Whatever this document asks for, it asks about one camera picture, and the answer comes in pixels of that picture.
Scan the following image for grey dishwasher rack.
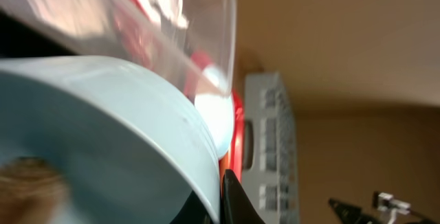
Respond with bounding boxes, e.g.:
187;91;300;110
241;73;300;223

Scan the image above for red plastic tray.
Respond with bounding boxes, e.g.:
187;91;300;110
114;0;244;177

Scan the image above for black waste tray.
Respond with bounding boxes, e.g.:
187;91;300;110
1;11;76;60

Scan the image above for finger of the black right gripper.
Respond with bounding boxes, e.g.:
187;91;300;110
328;199;373;224

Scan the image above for orange carrot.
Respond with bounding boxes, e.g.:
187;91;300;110
219;153;230;194

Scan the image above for small light blue bowl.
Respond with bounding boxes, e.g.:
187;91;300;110
1;56;221;223

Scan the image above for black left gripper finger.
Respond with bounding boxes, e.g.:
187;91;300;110
221;169;265;224

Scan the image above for large light blue plate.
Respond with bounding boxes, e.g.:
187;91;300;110
193;64;234;159

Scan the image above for brown food scrap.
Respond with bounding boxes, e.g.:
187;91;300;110
1;157;70;224

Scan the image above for clear plastic waste bin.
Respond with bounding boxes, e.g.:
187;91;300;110
1;0;237;96

